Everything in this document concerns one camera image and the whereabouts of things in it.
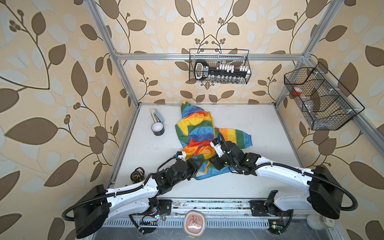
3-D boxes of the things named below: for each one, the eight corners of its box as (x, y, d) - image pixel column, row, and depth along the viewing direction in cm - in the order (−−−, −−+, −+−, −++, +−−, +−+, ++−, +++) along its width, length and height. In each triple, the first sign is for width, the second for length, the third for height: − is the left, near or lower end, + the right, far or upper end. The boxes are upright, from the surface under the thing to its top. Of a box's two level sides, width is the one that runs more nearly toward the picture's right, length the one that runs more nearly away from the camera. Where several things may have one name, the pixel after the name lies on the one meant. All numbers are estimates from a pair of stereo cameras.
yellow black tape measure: (131, 183, 86) (128, 180, 82) (135, 169, 91) (132, 165, 87) (143, 183, 86) (140, 180, 82) (146, 169, 91) (144, 165, 87)
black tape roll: (151, 135, 104) (149, 132, 101) (153, 125, 110) (152, 122, 107) (163, 135, 104) (162, 132, 101) (165, 125, 110) (164, 122, 107)
